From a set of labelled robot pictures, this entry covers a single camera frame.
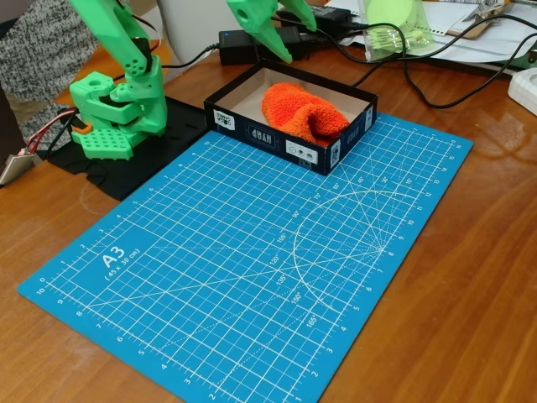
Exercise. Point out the orange fuzzy sock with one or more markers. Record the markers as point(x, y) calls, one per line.
point(302, 113)

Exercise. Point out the green 3D-printed robot arm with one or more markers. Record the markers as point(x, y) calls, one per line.
point(126, 46)

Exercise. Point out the slim black power adapter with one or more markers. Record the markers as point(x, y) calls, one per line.
point(331, 14)

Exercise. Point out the large black power adapter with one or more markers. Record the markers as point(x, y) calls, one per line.
point(239, 44)

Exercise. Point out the clear green plastic cup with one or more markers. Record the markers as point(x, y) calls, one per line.
point(394, 25)

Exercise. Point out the dark blue cardboard box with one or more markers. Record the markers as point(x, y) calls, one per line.
point(268, 140)

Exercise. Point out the white paper sheets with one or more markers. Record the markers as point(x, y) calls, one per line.
point(461, 46)

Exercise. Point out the wooden clipboard with metal clip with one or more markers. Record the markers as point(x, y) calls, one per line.
point(478, 23)

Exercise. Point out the small orange clamp part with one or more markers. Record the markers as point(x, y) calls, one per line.
point(82, 128)

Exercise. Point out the blue A3 cutting mat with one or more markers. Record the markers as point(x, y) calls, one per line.
point(210, 235)

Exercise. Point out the grey knit fabric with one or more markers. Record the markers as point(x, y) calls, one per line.
point(38, 50)

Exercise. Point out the white plastic device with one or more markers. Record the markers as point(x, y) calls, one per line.
point(524, 90)

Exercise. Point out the silver controller board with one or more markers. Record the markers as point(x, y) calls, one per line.
point(17, 165)

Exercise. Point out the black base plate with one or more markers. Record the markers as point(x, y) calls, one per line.
point(126, 176)

